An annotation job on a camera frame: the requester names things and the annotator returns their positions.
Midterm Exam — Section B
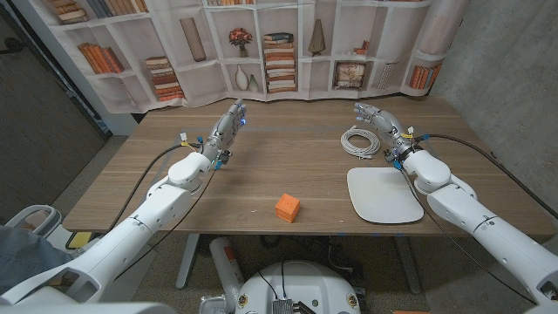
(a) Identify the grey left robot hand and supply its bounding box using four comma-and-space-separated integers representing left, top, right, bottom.
201, 98, 248, 169

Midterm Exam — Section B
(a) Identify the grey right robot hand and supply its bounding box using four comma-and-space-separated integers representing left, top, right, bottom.
353, 102, 415, 165

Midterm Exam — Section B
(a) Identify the white Ethernet cable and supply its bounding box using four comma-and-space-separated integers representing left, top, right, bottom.
340, 126, 382, 160

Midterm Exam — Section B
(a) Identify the white paper plate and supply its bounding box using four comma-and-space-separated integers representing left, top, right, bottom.
346, 167, 425, 225

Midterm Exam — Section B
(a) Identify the orange cube block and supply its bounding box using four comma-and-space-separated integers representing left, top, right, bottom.
275, 193, 302, 224

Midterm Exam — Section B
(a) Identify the printed bookshelf backdrop cloth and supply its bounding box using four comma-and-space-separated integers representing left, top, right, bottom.
12, 0, 472, 114

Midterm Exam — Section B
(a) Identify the white roll with orange label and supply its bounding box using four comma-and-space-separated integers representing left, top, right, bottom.
208, 235, 246, 313

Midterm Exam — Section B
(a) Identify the grey table leg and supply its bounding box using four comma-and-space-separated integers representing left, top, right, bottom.
175, 234, 201, 290
394, 236, 423, 296

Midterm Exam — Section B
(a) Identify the white robot torso base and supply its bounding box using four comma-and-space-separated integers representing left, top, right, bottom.
235, 260, 362, 314

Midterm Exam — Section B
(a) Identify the aluminium foil tray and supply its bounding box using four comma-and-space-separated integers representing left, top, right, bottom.
199, 295, 228, 314

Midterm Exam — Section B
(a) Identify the yellow flat object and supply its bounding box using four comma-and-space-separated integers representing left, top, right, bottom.
65, 230, 93, 250

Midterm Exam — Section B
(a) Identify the person leg in jeans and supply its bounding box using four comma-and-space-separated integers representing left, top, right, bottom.
0, 224, 73, 296

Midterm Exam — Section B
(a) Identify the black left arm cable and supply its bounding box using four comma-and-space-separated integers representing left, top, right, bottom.
106, 143, 204, 235

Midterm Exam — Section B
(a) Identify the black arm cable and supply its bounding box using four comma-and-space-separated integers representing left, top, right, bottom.
106, 143, 204, 235
413, 133, 558, 219

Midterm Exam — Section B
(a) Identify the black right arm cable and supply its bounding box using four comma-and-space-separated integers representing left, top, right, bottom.
413, 133, 558, 219

